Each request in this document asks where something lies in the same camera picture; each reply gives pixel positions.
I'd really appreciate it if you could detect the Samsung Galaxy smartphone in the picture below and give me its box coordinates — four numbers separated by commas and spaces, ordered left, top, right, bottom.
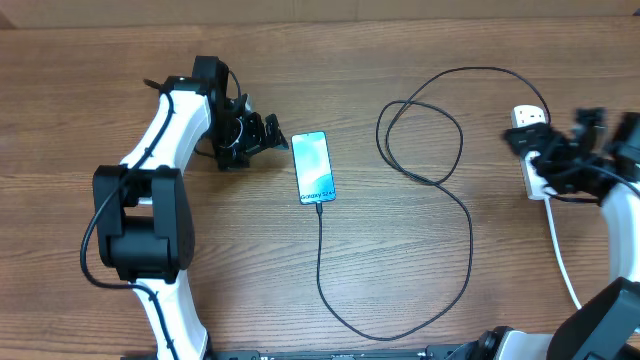
292, 131, 336, 205

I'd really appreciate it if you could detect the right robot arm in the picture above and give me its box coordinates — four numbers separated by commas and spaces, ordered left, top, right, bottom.
449, 105, 639, 360

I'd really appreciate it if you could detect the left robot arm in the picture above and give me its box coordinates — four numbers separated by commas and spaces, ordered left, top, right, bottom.
80, 56, 289, 359

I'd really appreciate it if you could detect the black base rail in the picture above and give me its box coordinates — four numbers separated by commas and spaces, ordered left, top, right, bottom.
119, 342, 481, 360

